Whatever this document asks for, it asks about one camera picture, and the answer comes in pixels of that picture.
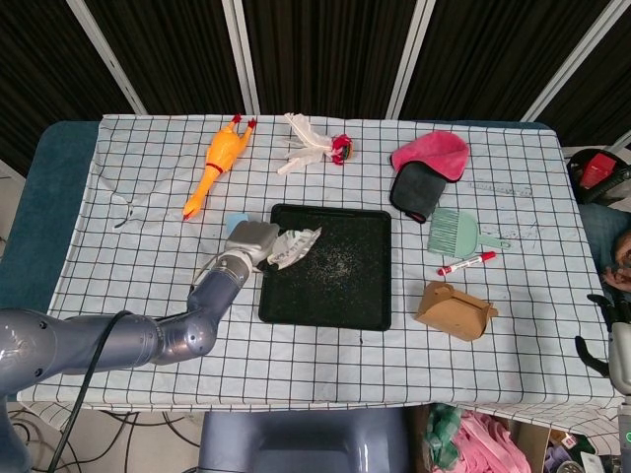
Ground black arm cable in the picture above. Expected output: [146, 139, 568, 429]
[48, 309, 134, 473]

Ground green and white plastic bag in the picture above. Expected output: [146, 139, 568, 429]
[265, 226, 324, 271]

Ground open cardboard carton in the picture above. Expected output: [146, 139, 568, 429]
[411, 406, 552, 473]

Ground white feather toy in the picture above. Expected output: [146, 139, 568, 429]
[276, 111, 356, 176]

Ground green plastic comb scoop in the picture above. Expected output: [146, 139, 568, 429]
[426, 206, 513, 258]

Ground yellow rubber chicken toy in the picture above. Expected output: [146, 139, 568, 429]
[181, 112, 258, 223]

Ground black square tray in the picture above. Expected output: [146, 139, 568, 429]
[257, 202, 394, 332]

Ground clear plastic ruler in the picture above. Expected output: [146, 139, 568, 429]
[467, 181, 533, 197]

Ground blue grey robot torso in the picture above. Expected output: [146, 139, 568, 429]
[196, 408, 413, 473]

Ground green fabric bundle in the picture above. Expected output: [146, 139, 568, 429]
[424, 403, 464, 469]

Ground dark folding partition screen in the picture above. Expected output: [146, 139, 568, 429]
[0, 0, 631, 178]

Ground black bag with red box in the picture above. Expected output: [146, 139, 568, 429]
[566, 145, 631, 206]

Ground person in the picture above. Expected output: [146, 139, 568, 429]
[603, 229, 631, 297]

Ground pink fabric pile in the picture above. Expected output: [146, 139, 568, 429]
[456, 411, 533, 473]

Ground brown cardboard box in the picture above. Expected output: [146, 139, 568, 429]
[413, 280, 499, 342]

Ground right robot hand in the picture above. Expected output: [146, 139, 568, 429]
[574, 293, 631, 395]

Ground pink and grey cloth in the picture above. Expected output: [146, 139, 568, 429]
[388, 130, 470, 224]

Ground white checkered tablecloth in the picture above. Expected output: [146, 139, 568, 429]
[17, 113, 625, 430]

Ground red marker pen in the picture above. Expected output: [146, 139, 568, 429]
[437, 250, 498, 277]

